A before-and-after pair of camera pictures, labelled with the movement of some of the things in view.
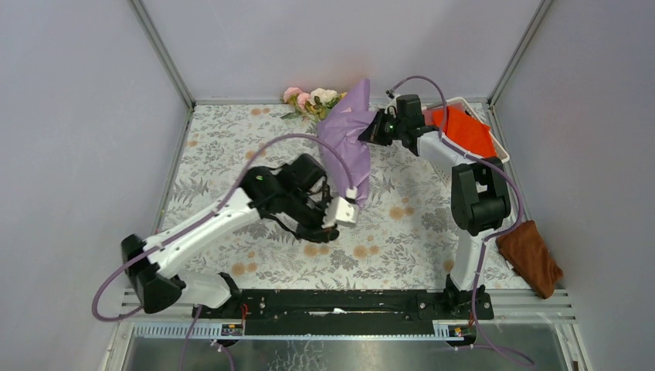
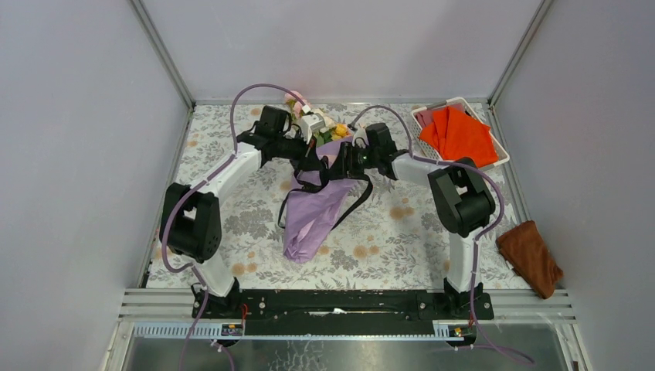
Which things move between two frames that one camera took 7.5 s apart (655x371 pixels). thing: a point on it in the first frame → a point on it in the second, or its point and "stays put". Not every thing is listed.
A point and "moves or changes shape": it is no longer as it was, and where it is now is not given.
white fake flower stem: x=327 y=97 → x=329 y=124
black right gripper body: x=387 y=128 → x=358 y=160
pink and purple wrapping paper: x=339 y=129 moves or changes shape
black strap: x=309 y=233 → x=312 y=188
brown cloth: x=526 y=250 stays put
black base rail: x=347 y=312 stays put
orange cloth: x=466 y=131 stays put
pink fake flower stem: x=296 y=98 moves or changes shape
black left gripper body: x=303 y=210 → x=296 y=150
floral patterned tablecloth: x=405 y=229 stays put
